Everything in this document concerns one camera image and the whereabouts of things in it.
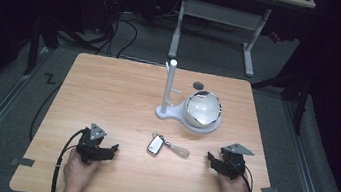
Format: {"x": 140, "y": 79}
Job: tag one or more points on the black metal stand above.
{"x": 34, "y": 43}
{"x": 296, "y": 93}

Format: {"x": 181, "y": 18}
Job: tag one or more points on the white bowl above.
{"x": 202, "y": 109}

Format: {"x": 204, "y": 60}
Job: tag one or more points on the grey tape strip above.
{"x": 25, "y": 162}
{"x": 269, "y": 191}

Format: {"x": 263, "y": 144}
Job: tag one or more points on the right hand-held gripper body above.
{"x": 233, "y": 163}

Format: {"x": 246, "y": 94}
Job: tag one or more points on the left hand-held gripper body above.
{"x": 87, "y": 148}

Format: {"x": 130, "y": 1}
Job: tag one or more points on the white key stand with pole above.
{"x": 169, "y": 85}

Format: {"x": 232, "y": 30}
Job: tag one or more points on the dark round table grommet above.
{"x": 198, "y": 85}

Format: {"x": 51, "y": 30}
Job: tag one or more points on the black zigzag floor tape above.
{"x": 49, "y": 78}

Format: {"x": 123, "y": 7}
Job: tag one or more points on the person's left hand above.
{"x": 77, "y": 173}

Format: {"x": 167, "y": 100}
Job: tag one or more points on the white-framed wooden desk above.
{"x": 220, "y": 13}

